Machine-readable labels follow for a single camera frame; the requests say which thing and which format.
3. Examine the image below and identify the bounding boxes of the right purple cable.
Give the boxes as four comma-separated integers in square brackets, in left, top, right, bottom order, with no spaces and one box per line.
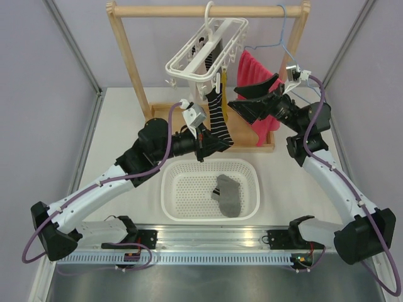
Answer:
[304,74,402,297]

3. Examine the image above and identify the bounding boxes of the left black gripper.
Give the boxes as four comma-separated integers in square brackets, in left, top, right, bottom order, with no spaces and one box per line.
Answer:
[154,123,230,163]

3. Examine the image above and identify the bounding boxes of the blue wire hanger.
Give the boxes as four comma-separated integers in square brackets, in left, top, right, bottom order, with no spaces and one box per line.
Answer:
[244,4,326,104]

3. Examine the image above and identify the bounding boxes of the white slotted cable duct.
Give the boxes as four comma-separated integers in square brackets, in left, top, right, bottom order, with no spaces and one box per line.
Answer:
[59,252,293,266]

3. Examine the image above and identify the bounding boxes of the aluminium mounting rail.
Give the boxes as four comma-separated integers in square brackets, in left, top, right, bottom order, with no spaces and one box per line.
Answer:
[70,218,340,252]

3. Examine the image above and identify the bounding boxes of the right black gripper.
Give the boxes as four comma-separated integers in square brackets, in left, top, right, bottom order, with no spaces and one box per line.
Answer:
[229,73,304,134]

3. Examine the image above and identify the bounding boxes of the pink towel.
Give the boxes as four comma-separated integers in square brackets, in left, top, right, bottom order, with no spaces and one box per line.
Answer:
[237,50,280,147]

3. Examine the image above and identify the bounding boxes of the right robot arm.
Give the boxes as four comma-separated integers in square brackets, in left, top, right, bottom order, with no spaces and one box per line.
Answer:
[228,74,396,265]

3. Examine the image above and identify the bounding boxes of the white sock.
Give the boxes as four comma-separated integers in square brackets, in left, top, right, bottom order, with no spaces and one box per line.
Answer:
[188,81,212,103]

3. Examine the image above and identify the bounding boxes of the black white-striped sock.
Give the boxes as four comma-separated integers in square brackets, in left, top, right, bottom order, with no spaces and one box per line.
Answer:
[204,40,234,146]

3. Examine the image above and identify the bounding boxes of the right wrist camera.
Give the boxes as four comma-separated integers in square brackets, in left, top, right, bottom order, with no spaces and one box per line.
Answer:
[284,62,312,93]

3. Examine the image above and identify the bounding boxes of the white plastic clip hanger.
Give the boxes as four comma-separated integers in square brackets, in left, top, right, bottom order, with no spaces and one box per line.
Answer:
[165,1,249,92]

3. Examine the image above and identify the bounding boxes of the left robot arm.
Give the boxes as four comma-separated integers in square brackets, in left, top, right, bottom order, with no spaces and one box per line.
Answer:
[30,118,233,261]

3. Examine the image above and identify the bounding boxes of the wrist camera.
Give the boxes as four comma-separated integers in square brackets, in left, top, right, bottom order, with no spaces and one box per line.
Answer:
[179,99,207,128]
[284,62,312,93]

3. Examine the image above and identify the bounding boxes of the grey striped-cuff sock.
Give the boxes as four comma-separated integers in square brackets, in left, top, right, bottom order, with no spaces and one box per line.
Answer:
[211,174,241,218]

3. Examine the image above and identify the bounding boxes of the yellow bear sock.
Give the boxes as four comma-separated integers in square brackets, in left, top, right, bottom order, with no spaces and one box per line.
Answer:
[221,69,228,122]

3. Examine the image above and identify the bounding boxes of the wooden clothes rack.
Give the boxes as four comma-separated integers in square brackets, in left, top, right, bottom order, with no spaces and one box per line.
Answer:
[105,0,312,153]

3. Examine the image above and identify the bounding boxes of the right aluminium frame post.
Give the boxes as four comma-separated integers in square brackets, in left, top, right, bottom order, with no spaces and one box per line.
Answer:
[323,0,378,87]

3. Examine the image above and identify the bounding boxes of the aluminium frame post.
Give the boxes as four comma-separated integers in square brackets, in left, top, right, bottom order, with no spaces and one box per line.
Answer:
[42,0,102,96]
[323,0,378,87]

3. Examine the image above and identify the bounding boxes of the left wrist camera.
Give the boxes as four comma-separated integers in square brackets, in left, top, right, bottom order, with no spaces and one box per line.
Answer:
[179,99,207,128]

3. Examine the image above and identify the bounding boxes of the white perforated plastic basket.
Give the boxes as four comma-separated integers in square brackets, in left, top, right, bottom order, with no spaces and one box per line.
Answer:
[161,159,260,223]

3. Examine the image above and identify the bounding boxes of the left aluminium frame post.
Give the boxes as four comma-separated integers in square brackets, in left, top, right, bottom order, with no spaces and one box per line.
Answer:
[42,0,102,96]

